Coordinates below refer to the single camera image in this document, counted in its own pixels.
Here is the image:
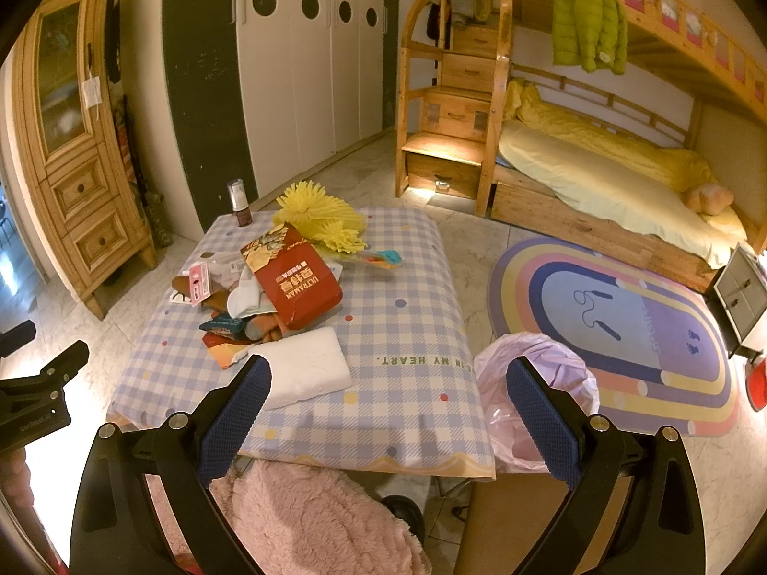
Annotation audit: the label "pink card packet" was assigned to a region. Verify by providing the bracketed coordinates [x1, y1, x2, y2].
[188, 262, 212, 306]

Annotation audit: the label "white paper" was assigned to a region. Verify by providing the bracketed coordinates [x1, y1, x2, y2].
[226, 266, 277, 319]

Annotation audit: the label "orange sock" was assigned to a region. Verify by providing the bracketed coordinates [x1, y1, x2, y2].
[244, 314, 287, 343]

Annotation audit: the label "white foam block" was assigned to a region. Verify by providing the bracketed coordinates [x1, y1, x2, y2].
[237, 327, 352, 410]

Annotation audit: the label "red Ultraman paper bag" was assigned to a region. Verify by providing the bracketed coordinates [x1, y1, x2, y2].
[241, 223, 343, 330]

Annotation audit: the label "yellow paper fan decoration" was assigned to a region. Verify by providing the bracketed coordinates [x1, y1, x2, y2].
[273, 181, 367, 254]

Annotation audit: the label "pink trash bag bin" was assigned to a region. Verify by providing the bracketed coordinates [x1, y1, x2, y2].
[475, 333, 599, 474]

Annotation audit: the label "rainbow oval rug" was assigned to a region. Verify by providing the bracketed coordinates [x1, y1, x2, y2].
[488, 238, 740, 437]

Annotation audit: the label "pink fluffy cushion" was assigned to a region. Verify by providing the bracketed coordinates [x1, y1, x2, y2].
[145, 458, 433, 575]

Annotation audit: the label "red small bin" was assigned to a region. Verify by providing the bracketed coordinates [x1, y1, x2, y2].
[745, 357, 767, 412]

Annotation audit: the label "grey nightstand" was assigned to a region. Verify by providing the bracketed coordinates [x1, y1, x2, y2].
[714, 245, 767, 355]

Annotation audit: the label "wooden cabinet with drawers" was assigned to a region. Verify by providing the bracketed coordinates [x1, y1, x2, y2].
[11, 0, 156, 318]

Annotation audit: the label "brown spray bottle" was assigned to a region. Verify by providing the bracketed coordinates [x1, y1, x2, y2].
[228, 179, 252, 227]

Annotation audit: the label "light yellow mattress sheet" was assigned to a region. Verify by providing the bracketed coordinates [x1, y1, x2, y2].
[499, 121, 746, 269]

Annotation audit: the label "plush toy bear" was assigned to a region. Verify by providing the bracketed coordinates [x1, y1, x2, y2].
[683, 183, 734, 216]

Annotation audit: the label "yellow duvet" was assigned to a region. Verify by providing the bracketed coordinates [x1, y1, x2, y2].
[504, 78, 718, 192]

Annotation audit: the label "wooden bunk bed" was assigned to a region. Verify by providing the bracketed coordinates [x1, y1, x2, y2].
[476, 0, 767, 295]

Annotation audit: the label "white wardrobe with holes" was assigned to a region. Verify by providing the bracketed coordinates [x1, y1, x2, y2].
[232, 0, 386, 197]

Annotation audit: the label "wooden stair drawers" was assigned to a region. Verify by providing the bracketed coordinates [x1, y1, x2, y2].
[395, 0, 500, 200]

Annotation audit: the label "green puffer jacket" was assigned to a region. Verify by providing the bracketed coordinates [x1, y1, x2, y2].
[551, 0, 628, 75]

